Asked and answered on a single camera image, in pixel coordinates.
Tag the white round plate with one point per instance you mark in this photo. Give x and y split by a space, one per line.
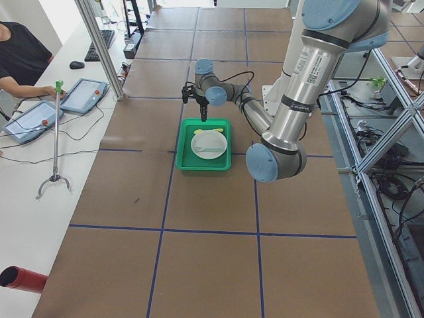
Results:
209 139

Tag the far teach pendant tablet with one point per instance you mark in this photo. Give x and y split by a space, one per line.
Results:
84 96

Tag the black computer mouse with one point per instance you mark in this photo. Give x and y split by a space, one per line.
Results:
76 65

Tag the red cylinder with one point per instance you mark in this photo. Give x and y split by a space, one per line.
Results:
23 279

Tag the green plastic tray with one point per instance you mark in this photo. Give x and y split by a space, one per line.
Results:
187 160

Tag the person in black shirt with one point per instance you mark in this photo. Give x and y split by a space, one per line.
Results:
23 60

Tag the grabber tool with green handle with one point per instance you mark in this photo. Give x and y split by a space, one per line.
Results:
55 176

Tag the near teach pendant tablet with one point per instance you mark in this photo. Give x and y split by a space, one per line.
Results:
31 123

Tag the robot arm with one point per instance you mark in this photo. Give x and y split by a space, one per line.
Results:
208 89
322 32

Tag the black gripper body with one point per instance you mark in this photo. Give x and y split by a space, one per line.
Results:
201 100

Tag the yellow plastic spoon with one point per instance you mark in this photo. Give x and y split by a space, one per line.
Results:
219 130

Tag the translucent plastic fork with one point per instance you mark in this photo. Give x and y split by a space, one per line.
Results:
208 149

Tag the aluminium frame post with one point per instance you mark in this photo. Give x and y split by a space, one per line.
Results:
91 25

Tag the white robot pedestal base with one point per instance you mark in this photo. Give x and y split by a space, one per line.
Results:
272 94

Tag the teach pendant tablet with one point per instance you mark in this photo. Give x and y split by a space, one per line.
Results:
31 123
84 96

